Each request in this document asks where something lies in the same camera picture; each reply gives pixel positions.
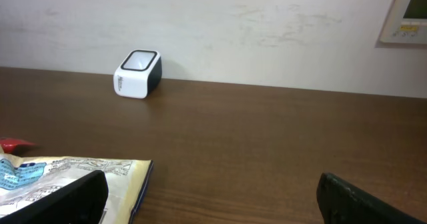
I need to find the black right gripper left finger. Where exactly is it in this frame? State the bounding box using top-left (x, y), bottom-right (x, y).
top-left (1, 170), bottom-right (109, 224)

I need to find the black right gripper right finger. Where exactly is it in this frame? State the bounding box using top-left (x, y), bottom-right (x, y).
top-left (316, 173), bottom-right (424, 224)

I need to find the cream snack bag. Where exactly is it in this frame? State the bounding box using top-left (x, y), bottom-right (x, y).
top-left (1, 153), bottom-right (153, 224)

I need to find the red snack bag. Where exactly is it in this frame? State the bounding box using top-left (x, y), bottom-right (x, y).
top-left (1, 137), bottom-right (35, 154)

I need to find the white barcode scanner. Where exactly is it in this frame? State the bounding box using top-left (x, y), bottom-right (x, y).
top-left (113, 49), bottom-right (163, 99)

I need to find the beige wall control panel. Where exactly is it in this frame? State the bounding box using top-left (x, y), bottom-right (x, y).
top-left (380, 0), bottom-right (426, 45)

